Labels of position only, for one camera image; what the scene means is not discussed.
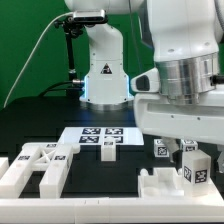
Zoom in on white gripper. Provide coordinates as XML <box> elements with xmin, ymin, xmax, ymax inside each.
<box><xmin>134</xmin><ymin>92</ymin><xmax>224</xmax><ymax>173</ymax></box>

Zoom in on white chair seat plate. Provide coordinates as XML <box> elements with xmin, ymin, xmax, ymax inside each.
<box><xmin>137</xmin><ymin>167</ymin><xmax>203</xmax><ymax>198</ymax></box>

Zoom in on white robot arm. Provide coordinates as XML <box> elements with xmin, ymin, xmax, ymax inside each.
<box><xmin>65</xmin><ymin>0</ymin><xmax>224</xmax><ymax>164</ymax></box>

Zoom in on white U-shaped obstacle frame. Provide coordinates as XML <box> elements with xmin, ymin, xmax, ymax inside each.
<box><xmin>0</xmin><ymin>157</ymin><xmax>224</xmax><ymax>224</ymax></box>

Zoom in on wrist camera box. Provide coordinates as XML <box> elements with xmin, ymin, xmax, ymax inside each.
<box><xmin>131</xmin><ymin>68</ymin><xmax>160</xmax><ymax>93</ymax></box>

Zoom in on white marker base plate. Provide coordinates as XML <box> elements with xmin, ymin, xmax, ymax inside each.
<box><xmin>58</xmin><ymin>127</ymin><xmax>144</xmax><ymax>145</ymax></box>

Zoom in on black base cables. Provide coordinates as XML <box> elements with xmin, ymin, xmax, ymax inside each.
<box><xmin>38</xmin><ymin>79</ymin><xmax>86</xmax><ymax>98</ymax></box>

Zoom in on white chair back frame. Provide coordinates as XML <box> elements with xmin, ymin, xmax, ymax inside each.
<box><xmin>0</xmin><ymin>143</ymin><xmax>80</xmax><ymax>199</ymax></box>

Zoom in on grey camera on stand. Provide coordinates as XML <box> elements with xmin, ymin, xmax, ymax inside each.
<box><xmin>73</xmin><ymin>10</ymin><xmax>105</xmax><ymax>23</ymax></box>

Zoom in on black camera stand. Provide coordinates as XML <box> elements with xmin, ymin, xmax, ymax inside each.
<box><xmin>54</xmin><ymin>16</ymin><xmax>108</xmax><ymax>99</ymax></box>

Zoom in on white camera cable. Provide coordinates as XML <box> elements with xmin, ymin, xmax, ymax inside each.
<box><xmin>3</xmin><ymin>11</ymin><xmax>75</xmax><ymax>109</ymax></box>

